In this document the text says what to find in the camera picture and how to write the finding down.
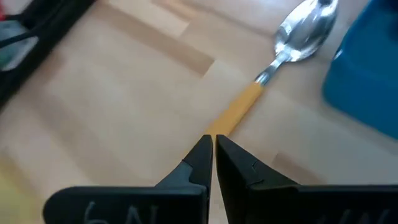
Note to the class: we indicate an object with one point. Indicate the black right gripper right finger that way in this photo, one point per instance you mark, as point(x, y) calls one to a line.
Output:
point(264, 202)

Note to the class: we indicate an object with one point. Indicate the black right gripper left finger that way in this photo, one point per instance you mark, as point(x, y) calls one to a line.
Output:
point(180, 202)

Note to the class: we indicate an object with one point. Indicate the blue plastic bin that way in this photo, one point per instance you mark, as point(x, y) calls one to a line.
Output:
point(367, 77)

